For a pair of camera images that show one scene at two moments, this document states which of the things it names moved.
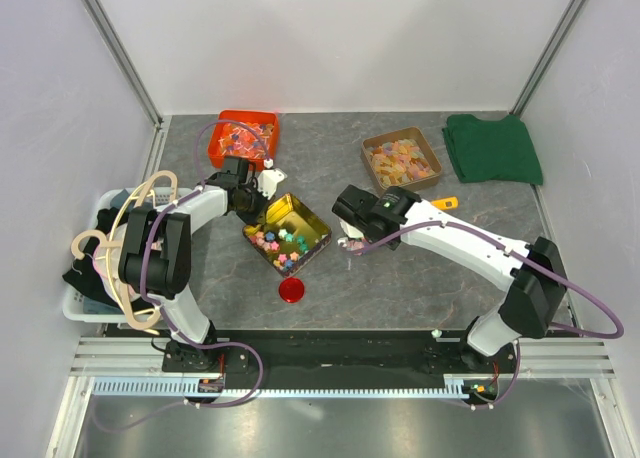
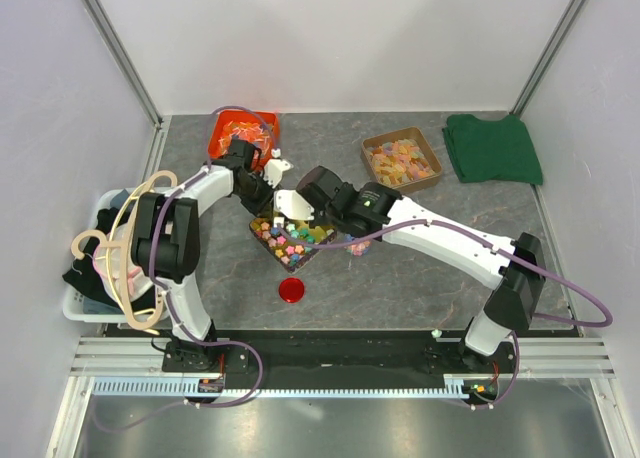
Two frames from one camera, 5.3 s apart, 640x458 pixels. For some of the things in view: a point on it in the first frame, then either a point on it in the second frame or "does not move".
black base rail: (333, 354) does not move
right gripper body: (366, 236) -> (324, 219)
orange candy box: (249, 135) does not move
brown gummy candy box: (401, 159) does not move
